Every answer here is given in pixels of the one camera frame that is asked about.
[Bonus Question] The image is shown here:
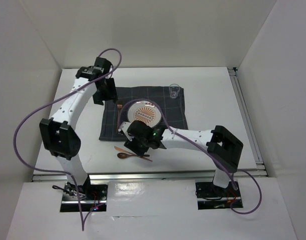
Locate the copper fork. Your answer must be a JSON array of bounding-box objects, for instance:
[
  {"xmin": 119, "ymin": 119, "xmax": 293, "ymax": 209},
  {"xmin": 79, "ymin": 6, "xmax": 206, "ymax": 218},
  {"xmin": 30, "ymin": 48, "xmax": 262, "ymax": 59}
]
[{"xmin": 116, "ymin": 103, "xmax": 123, "ymax": 133}]

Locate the dark wooden spoon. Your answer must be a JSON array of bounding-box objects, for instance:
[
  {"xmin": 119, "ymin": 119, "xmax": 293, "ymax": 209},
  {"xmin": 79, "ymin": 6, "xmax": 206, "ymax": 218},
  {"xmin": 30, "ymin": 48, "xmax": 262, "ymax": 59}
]
[{"xmin": 117, "ymin": 152, "xmax": 149, "ymax": 159}]

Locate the copper knife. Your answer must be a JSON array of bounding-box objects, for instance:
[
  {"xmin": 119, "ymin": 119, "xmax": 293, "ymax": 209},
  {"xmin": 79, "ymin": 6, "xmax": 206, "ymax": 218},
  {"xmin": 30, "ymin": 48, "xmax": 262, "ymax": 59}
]
[{"xmin": 114, "ymin": 146, "xmax": 152, "ymax": 162}]

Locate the patterned glass plate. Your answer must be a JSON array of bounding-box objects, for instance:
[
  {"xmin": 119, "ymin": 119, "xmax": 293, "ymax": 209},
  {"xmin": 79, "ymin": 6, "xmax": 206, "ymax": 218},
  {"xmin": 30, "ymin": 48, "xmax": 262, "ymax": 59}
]
[{"xmin": 127, "ymin": 100, "xmax": 162, "ymax": 128}]

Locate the dark grey checked cloth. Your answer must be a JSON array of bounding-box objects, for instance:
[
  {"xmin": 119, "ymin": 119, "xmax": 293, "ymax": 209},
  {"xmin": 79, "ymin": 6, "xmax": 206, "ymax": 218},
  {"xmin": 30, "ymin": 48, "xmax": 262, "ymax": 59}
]
[{"xmin": 99, "ymin": 86, "xmax": 188, "ymax": 142}]

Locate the clear plastic cup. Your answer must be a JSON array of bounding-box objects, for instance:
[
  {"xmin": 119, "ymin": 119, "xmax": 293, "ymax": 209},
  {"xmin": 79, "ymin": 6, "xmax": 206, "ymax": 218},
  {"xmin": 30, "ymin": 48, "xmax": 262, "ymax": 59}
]
[{"xmin": 169, "ymin": 83, "xmax": 181, "ymax": 99}]

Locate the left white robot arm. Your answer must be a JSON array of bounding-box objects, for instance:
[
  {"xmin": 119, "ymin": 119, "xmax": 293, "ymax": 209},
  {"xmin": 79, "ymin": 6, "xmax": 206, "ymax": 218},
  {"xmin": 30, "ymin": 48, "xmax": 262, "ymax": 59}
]
[{"xmin": 40, "ymin": 57, "xmax": 118, "ymax": 200}]

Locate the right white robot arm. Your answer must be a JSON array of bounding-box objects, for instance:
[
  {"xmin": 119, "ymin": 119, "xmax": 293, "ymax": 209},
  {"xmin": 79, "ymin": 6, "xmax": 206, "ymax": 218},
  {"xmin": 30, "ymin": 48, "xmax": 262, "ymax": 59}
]
[{"xmin": 118, "ymin": 120, "xmax": 243, "ymax": 196}]

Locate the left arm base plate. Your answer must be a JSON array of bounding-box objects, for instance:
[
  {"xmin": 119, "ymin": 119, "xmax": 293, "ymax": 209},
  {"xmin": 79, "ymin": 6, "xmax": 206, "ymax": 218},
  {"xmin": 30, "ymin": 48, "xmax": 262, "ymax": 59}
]
[{"xmin": 60, "ymin": 184, "xmax": 108, "ymax": 213}]

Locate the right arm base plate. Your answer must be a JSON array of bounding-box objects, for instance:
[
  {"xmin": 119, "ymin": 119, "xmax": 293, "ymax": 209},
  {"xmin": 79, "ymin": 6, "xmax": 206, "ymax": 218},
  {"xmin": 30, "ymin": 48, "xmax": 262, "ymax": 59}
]
[{"xmin": 195, "ymin": 182, "xmax": 243, "ymax": 210}]

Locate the front aluminium rail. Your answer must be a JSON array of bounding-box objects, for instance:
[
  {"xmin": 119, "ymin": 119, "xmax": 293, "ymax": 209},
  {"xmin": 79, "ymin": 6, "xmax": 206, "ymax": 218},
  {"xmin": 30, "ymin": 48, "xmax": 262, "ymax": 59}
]
[{"xmin": 32, "ymin": 169, "xmax": 267, "ymax": 182}]

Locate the aluminium rail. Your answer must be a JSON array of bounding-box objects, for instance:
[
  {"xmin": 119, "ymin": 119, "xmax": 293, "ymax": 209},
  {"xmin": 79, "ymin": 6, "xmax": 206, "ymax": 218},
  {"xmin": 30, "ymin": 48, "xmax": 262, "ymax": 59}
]
[
  {"xmin": 227, "ymin": 67, "xmax": 266, "ymax": 170},
  {"xmin": 32, "ymin": 169, "xmax": 267, "ymax": 182}
]

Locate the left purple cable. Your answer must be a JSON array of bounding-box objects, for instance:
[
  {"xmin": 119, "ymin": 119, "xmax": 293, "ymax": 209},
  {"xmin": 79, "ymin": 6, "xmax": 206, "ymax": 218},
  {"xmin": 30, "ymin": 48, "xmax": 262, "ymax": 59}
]
[{"xmin": 13, "ymin": 48, "xmax": 123, "ymax": 231}]

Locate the purple cable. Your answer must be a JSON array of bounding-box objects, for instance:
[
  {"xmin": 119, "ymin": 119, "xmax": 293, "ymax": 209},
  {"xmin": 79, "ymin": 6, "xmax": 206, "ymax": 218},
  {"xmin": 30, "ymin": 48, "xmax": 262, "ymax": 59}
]
[
  {"xmin": 117, "ymin": 99, "xmax": 263, "ymax": 215},
  {"xmin": 13, "ymin": 48, "xmax": 123, "ymax": 231}
]

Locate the right aluminium rail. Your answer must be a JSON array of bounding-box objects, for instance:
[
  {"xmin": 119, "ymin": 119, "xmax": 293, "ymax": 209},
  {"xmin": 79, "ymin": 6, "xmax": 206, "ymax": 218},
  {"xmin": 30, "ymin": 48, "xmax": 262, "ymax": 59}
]
[{"xmin": 227, "ymin": 67, "xmax": 266, "ymax": 170}]

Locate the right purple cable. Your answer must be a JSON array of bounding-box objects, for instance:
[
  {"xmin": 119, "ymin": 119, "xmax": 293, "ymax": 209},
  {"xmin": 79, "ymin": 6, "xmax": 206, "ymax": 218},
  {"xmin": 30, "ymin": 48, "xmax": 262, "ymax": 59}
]
[{"xmin": 117, "ymin": 99, "xmax": 263, "ymax": 215}]

